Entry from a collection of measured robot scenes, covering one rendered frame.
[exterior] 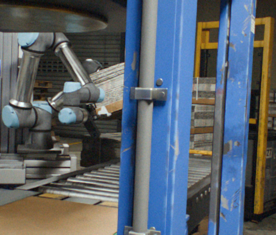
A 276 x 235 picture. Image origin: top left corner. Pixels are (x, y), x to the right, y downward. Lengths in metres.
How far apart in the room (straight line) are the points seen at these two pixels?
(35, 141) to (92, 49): 8.59
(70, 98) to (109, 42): 8.75
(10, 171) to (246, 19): 1.52
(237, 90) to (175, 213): 0.61
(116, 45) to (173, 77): 10.13
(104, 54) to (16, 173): 8.60
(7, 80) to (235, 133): 1.69
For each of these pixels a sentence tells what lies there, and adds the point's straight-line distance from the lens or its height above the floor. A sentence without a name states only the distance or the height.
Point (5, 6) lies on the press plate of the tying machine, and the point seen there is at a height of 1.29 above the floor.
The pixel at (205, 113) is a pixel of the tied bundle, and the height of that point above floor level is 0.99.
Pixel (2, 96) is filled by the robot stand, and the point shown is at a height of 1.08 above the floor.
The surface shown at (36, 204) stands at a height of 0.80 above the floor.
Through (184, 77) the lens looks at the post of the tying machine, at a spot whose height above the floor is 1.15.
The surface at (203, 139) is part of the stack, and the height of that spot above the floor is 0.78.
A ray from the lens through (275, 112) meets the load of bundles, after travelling 8.23.
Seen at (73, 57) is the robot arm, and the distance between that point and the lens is 2.32.
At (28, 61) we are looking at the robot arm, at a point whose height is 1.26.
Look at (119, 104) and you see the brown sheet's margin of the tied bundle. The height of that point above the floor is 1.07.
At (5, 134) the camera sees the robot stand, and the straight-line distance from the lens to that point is 2.67.
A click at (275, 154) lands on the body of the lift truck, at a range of 4.70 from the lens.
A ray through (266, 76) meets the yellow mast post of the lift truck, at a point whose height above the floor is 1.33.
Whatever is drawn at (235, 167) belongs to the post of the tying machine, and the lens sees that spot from 1.22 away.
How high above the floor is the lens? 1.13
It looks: 3 degrees down
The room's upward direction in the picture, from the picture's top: 3 degrees clockwise
